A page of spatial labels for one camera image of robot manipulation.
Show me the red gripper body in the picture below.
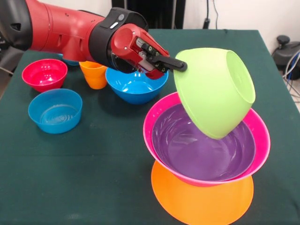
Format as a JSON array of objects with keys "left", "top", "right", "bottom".
[{"left": 110, "top": 23, "right": 171, "bottom": 81}]

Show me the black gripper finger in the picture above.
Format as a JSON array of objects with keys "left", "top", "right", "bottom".
[{"left": 145, "top": 52, "right": 188, "bottom": 73}]

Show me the green bowl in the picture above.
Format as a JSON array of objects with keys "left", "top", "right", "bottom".
[{"left": 173, "top": 47, "right": 256, "bottom": 141}]

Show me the purple bowl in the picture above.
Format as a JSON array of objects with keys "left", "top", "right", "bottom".
[{"left": 151, "top": 103, "right": 256, "bottom": 182}]

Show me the large pink bowl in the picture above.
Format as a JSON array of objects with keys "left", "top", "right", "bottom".
[{"left": 143, "top": 91, "right": 271, "bottom": 188}]

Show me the large orange bowl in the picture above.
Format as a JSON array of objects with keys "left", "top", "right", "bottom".
[{"left": 151, "top": 160, "right": 255, "bottom": 225}]

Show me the orange cup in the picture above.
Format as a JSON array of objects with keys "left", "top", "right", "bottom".
[{"left": 79, "top": 60, "right": 108, "bottom": 90}]

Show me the small ribbed cyan bowl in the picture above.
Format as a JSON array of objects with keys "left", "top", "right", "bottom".
[{"left": 58, "top": 53, "right": 80, "bottom": 66}]

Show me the small crimson bowl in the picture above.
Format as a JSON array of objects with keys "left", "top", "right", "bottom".
[{"left": 21, "top": 58, "right": 68, "bottom": 93}]

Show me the translucent blue bowl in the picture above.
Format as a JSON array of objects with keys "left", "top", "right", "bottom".
[{"left": 28, "top": 88, "right": 83, "bottom": 135}]

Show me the dark green tablecloth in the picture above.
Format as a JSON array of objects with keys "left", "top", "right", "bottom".
[{"left": 0, "top": 27, "right": 300, "bottom": 225}]

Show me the black hanging cable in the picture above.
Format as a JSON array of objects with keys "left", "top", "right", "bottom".
[{"left": 202, "top": 0, "right": 220, "bottom": 30}]

